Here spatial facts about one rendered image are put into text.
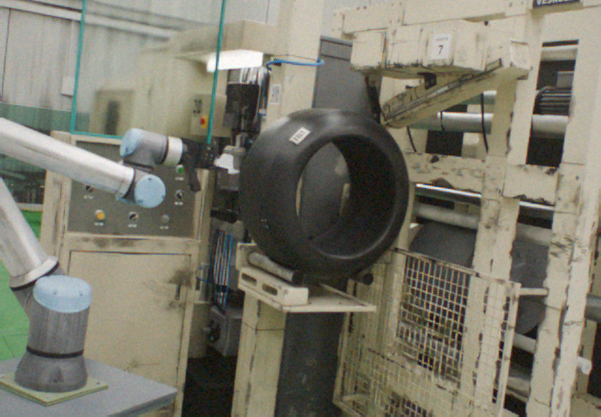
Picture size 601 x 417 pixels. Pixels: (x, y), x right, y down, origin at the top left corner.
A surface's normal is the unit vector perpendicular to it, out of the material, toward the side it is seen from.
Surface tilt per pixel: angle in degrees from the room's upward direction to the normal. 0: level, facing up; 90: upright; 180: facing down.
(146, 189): 92
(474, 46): 90
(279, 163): 76
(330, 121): 47
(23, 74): 90
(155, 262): 90
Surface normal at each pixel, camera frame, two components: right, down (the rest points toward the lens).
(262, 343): 0.48, 0.11
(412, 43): -0.86, -0.07
